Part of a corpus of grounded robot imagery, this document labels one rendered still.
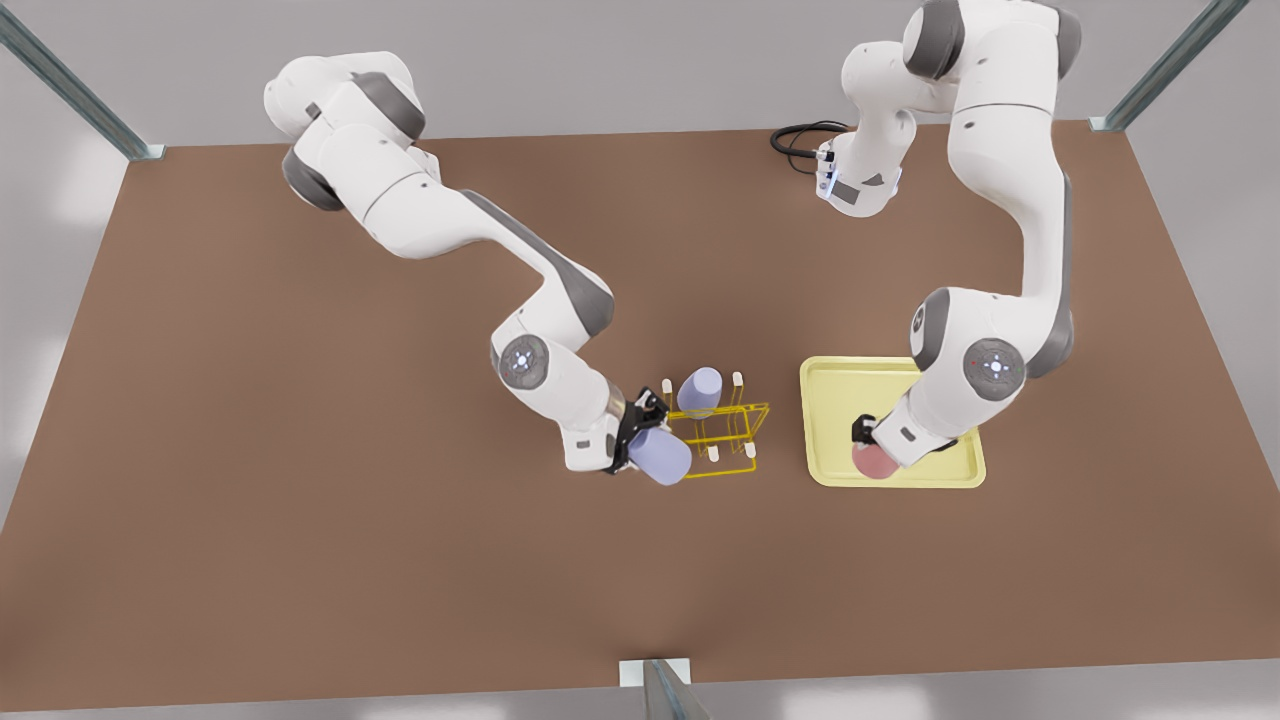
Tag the lavender cup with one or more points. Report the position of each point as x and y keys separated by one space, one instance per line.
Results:
x=660 y=455
x=699 y=390

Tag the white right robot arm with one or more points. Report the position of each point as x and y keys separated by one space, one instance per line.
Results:
x=420 y=200

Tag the pink cup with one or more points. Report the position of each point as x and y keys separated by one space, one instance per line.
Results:
x=874 y=462

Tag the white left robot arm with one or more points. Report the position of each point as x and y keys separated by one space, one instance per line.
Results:
x=1000 y=180

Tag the silver frame post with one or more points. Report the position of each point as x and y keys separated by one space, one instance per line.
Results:
x=662 y=690
x=70 y=90
x=1165 y=65

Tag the pale yellow tray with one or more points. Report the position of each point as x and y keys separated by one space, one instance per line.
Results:
x=840 y=400

